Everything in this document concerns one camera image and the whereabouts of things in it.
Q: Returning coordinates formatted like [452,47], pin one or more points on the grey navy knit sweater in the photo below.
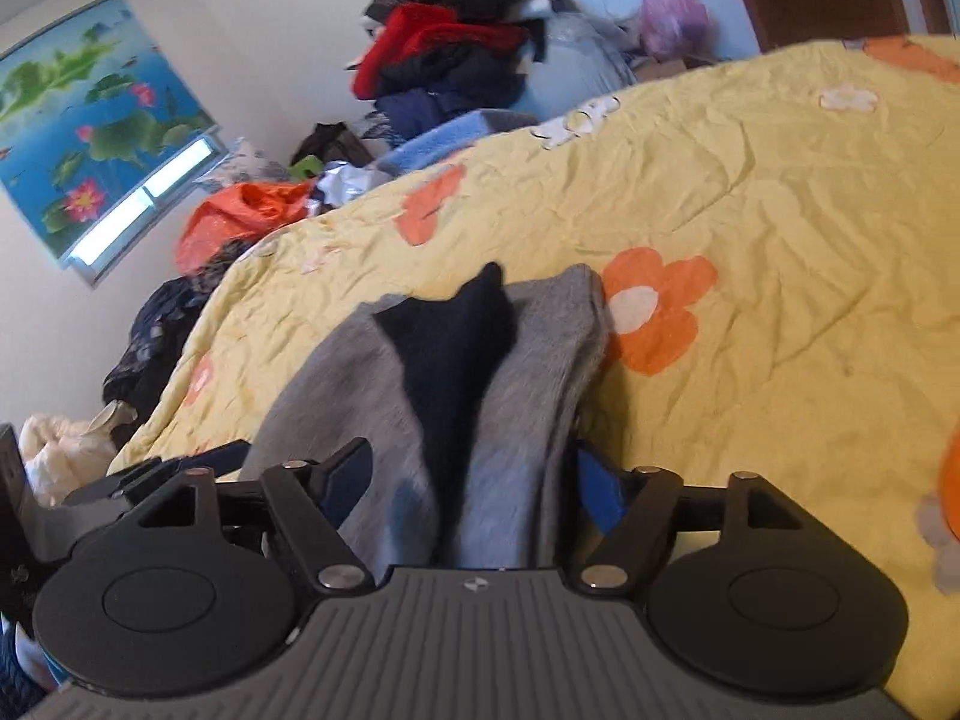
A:
[517,390]

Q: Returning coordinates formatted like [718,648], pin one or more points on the lotus print roller blind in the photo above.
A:
[82,127]

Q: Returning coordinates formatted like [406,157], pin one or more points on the white crumpled cloth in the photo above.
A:
[349,184]

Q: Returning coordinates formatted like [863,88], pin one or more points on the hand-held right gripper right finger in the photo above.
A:
[600,491]

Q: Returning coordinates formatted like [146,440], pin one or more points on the floral pillow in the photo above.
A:
[240,165]

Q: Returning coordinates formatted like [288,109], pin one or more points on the pink plastic bag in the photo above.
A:
[675,15]

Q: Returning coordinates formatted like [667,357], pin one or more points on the window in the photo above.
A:
[142,202]

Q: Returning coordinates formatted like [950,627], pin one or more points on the yellow carrot print blanket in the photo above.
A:
[787,240]

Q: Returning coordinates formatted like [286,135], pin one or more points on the cream fluffy cloth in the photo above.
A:
[64,457]

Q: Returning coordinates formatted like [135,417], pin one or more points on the brown bag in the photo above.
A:
[330,146]

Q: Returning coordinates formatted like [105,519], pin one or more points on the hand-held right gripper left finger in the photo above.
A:
[349,477]

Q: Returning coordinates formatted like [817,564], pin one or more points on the orange plastic bag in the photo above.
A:
[232,221]

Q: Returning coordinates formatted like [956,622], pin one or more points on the clear plastic bag bundle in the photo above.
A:
[577,67]

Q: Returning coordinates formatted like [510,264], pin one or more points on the pile of clothes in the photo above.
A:
[450,52]

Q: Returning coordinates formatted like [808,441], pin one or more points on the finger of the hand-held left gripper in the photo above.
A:
[217,459]

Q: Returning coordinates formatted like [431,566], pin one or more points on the dark patterned clothes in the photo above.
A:
[165,330]

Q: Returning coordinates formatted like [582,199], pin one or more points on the light blue folded towel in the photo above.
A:
[450,142]

